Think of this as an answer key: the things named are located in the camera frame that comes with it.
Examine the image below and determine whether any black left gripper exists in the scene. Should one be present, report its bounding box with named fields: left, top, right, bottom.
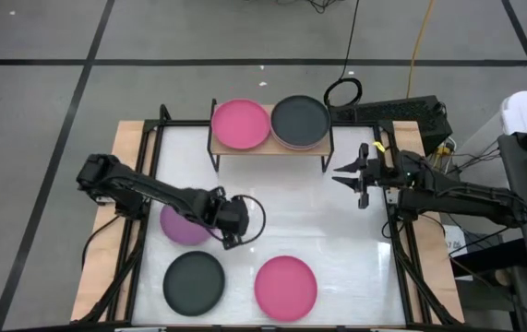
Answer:
left=204, top=185, right=251, bottom=252

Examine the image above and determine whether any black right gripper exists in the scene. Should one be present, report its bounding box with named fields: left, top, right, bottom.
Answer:
left=331, top=142, right=402, bottom=210

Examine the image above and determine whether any purple round plate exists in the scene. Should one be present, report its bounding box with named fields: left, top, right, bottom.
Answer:
left=271, top=133, right=331, bottom=152
left=159, top=204, right=216, bottom=247

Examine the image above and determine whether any dark grey round plate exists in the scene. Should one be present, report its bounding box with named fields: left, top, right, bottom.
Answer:
left=269, top=94, right=331, bottom=149
left=162, top=250, right=226, bottom=318

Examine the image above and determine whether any pink round plate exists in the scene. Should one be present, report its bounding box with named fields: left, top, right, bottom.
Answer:
left=254, top=255, right=318, bottom=323
left=210, top=98, right=272, bottom=151

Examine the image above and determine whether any wooden shelf with black legs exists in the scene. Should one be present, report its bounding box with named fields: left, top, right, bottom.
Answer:
left=205, top=98, right=336, bottom=174

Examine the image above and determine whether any black computer case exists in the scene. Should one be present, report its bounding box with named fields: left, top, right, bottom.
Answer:
left=329, top=95, right=454, bottom=157

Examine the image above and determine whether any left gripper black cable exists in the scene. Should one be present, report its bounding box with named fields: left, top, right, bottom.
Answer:
left=233, top=193, right=268, bottom=246

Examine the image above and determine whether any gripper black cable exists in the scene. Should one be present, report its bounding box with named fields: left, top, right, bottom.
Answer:
left=233, top=193, right=268, bottom=246
left=380, top=215, right=402, bottom=241

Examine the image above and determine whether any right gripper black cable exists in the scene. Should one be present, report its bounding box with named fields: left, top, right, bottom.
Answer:
left=380, top=215, right=402, bottom=241

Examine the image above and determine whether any black coiled floor cable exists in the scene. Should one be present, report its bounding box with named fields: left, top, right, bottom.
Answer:
left=322, top=0, right=365, bottom=110

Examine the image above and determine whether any black metal table frame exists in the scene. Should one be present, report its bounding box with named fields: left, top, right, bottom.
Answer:
left=76, top=103, right=466, bottom=328

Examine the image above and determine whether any yellow floor cable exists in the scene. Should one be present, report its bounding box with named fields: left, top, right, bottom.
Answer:
left=404, top=0, right=437, bottom=99

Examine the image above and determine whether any black arm base cable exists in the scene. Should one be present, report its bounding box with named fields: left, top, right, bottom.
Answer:
left=80, top=212, right=124, bottom=271

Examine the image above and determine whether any black cable bundle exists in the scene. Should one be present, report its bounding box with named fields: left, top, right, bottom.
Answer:
left=276, top=0, right=354, bottom=15

